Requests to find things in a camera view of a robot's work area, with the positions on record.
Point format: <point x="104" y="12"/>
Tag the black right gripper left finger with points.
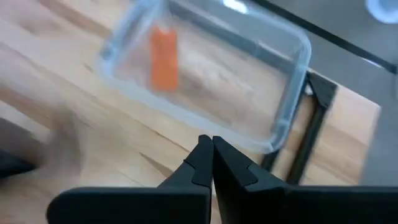
<point x="140" y="205"/>

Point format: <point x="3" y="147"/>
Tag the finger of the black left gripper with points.
<point x="12" y="163"/>

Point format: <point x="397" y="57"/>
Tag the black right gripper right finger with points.
<point x="280" y="205"/>

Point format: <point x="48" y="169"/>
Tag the orange elastic bandage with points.
<point x="164" y="59"/>

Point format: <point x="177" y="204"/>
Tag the clear plastic storage box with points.
<point x="248" y="93"/>

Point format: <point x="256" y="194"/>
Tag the white pole stand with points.
<point x="384" y="9"/>

